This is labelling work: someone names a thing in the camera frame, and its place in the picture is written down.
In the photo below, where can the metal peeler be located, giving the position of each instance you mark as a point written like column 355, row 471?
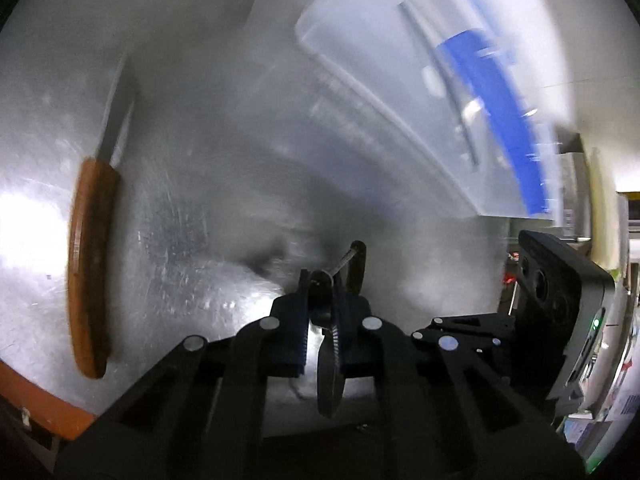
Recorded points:
column 328, row 390

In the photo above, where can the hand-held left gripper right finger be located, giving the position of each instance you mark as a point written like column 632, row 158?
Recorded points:
column 347, row 332

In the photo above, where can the clear plastic storage box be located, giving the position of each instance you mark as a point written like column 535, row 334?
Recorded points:
column 380, row 85

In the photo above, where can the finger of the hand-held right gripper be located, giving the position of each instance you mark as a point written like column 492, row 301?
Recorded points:
column 480, row 327

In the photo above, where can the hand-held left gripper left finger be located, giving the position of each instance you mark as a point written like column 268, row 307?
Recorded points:
column 300, row 320

